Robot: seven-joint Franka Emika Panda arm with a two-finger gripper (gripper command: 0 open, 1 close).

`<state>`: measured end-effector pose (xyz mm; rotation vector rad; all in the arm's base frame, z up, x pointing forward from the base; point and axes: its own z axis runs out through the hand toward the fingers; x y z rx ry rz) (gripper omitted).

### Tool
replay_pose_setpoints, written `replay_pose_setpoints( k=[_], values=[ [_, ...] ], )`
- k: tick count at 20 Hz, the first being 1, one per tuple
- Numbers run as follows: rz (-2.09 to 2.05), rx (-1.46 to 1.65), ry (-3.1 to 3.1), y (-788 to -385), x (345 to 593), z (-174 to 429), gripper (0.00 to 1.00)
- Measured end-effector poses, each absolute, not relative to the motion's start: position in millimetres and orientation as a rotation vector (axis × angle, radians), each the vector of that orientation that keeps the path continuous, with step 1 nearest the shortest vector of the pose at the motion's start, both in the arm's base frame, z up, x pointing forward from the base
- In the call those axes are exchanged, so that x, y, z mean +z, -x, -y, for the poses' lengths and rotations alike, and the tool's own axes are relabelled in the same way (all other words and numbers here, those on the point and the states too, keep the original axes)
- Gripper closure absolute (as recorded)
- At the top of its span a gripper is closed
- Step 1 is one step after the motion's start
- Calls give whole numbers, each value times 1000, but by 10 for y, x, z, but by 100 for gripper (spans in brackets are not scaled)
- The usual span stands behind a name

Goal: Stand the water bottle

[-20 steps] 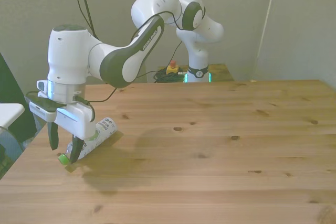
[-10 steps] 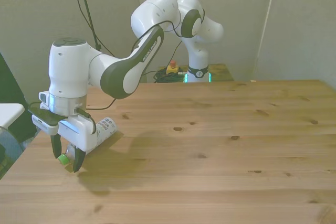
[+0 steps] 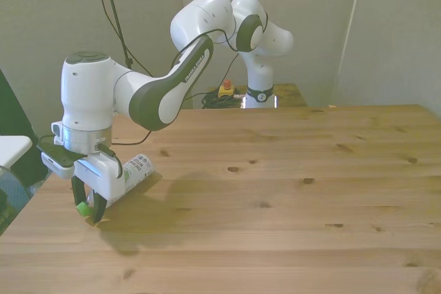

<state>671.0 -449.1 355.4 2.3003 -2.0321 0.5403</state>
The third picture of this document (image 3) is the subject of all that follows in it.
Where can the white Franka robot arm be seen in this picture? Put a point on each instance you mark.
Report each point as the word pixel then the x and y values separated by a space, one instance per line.
pixel 89 94

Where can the green capped water bottle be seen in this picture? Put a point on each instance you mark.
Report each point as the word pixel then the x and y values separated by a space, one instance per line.
pixel 139 166

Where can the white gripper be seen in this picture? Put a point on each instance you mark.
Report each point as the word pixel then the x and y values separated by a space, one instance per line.
pixel 103 177

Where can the white flat board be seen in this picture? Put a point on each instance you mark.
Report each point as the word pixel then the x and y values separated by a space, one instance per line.
pixel 12 147

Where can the yellow emergency stop button box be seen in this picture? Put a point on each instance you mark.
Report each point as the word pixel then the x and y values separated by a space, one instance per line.
pixel 225 92

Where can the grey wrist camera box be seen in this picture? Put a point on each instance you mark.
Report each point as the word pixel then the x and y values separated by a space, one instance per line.
pixel 56 159

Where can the black tripod stand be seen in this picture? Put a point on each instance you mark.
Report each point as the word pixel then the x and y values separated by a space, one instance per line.
pixel 115 15

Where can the dark fabric drape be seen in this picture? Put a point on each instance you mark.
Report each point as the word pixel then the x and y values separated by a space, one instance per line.
pixel 17 118

